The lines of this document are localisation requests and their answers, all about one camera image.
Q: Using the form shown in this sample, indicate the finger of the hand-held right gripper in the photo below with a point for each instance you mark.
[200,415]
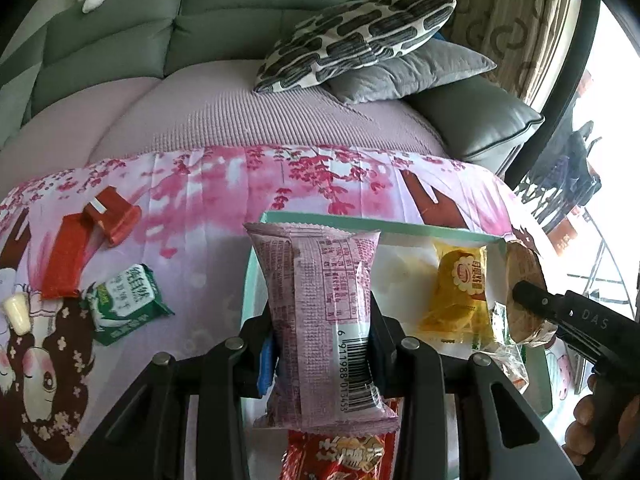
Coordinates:
[535,302]

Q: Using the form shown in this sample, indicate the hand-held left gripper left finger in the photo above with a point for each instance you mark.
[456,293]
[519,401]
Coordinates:
[265,367]

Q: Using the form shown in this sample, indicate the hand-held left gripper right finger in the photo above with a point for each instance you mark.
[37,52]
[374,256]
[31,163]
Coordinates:
[385,360]

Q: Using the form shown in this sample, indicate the round cake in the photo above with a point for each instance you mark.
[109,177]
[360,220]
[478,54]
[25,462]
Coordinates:
[522,280]

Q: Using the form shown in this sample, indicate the pale pink snack packet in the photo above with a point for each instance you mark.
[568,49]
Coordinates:
[320,310]

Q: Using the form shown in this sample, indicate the yellow snack packet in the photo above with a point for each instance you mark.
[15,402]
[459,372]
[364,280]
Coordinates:
[450,300]

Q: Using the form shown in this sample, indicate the teal cardboard box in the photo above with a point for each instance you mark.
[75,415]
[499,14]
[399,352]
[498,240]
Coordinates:
[400,260]

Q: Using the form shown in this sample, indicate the red and orange snack packet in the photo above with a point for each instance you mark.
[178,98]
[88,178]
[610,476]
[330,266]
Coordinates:
[335,457]

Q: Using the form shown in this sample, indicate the person's right hand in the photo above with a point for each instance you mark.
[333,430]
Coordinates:
[580,420]

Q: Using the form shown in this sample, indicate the dark outdoor chair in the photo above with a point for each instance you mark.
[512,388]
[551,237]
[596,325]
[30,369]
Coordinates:
[582,160]

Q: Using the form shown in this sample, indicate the green and white snack packet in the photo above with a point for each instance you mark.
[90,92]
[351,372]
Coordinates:
[125,305]

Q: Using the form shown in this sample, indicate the pink cartoon printed blanket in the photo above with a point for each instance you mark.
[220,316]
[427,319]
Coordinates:
[210,220]

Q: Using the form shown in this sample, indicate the small red snack packet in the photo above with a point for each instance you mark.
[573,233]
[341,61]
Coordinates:
[117,220]

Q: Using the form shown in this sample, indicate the long red snack packet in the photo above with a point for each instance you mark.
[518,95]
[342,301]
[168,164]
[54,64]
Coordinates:
[67,255]

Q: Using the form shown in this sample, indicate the white wrapped candy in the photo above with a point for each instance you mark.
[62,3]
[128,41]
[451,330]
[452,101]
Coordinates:
[15,312]

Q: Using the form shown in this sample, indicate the plain grey pillow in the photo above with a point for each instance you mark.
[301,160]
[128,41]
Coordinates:
[415,72]

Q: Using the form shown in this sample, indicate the pink ribbed sofa cover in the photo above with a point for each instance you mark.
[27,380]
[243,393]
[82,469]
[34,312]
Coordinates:
[225,110]

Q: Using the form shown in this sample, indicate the beige patterned curtain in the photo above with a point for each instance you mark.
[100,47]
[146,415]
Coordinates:
[500,10]

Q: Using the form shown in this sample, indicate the black and white patterned pillow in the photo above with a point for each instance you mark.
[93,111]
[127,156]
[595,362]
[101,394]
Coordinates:
[360,35]

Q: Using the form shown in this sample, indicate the dark window frame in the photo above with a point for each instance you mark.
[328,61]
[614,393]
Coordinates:
[565,95]

